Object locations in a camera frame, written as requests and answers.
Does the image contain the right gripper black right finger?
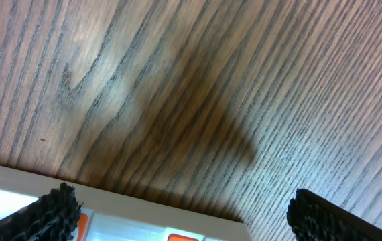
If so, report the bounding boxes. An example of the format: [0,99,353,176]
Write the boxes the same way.
[287,189,382,241]

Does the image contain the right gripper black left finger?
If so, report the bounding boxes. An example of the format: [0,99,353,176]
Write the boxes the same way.
[0,182,82,241]

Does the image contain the white power strip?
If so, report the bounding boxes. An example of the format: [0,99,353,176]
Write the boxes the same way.
[0,166,251,240]

